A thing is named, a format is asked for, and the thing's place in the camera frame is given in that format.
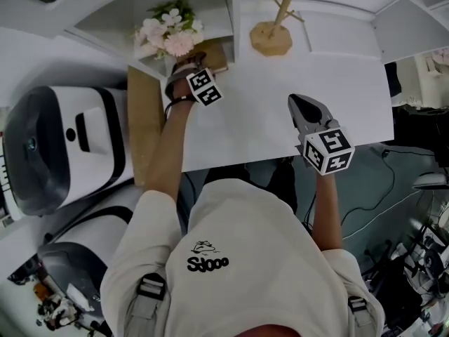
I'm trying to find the grey strap with black buckle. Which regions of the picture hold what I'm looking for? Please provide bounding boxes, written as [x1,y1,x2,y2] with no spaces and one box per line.
[347,295,373,328]
[131,272,168,321]

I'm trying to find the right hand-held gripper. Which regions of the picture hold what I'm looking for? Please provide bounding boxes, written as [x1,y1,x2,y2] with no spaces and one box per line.
[288,93,356,178]

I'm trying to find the white lace covered furniture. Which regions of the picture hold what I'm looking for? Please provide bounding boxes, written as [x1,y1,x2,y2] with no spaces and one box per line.
[391,47,449,110]

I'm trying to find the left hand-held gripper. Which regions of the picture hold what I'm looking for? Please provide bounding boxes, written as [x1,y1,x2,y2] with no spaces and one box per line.
[163,51,225,107]

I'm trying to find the white desk with drawers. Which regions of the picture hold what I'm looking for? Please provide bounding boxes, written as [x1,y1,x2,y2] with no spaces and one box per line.
[62,0,449,173]

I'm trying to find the person's left forearm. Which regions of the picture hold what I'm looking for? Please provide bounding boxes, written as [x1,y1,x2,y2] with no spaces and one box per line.
[145,98,197,206]

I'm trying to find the person's left hand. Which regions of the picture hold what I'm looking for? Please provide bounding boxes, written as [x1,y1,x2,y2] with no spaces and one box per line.
[172,79,197,101]

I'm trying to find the brown cardboard box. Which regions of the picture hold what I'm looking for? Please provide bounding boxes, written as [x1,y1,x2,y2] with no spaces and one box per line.
[126,65,169,187]

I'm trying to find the wooden mug tree stand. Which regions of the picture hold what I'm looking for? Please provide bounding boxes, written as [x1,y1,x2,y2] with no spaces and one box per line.
[249,0,313,58]

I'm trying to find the white robot with black top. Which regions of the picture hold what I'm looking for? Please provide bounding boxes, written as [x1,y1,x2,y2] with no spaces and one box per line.
[36,205,134,329]
[1,85,127,217]

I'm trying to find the pink and white flower bunch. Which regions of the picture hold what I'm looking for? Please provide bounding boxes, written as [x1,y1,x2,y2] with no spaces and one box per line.
[133,0,205,61]

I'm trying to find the person's beige printed shirt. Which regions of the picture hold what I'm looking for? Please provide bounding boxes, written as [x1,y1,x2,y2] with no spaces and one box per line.
[100,179,387,337]

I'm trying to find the small pink flower bouquet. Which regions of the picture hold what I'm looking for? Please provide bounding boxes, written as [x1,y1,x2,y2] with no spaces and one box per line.
[431,47,449,65]

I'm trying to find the person's right forearm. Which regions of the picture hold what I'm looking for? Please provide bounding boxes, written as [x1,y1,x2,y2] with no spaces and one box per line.
[313,173,344,251]

